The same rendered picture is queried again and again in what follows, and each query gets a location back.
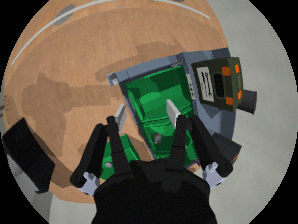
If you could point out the grey shelf rack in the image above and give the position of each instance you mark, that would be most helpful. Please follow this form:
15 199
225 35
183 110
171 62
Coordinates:
214 119

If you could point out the green bin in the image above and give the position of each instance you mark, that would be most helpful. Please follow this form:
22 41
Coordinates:
167 131
190 153
127 145
149 95

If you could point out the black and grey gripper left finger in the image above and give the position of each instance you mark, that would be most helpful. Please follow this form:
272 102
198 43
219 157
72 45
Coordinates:
87 174

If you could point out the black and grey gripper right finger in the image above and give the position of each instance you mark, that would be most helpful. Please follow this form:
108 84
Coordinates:
216 168

